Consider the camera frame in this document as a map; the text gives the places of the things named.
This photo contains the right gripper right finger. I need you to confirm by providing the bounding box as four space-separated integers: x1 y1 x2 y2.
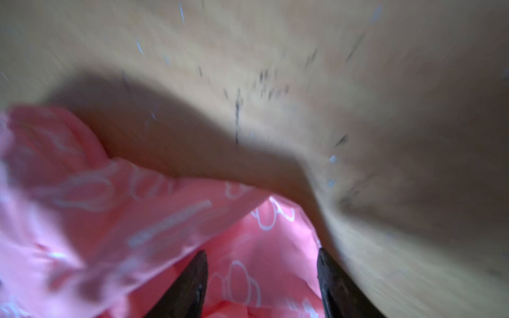
317 248 385 318

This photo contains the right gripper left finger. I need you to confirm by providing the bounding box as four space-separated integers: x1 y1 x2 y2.
144 250 208 318

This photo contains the pink hooded jacket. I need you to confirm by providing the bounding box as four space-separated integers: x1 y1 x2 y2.
1 106 325 317

